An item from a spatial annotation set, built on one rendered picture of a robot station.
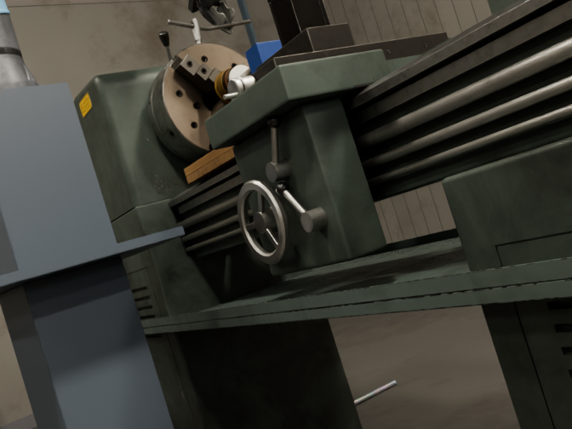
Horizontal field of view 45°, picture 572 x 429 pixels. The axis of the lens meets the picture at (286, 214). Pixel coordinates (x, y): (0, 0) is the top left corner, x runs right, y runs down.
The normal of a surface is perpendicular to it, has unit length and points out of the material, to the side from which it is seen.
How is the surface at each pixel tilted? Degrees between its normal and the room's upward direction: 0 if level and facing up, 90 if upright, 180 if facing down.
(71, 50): 90
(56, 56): 90
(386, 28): 90
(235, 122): 90
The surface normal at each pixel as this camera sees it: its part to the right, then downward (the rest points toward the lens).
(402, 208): -0.77, 0.22
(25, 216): 0.57, -0.20
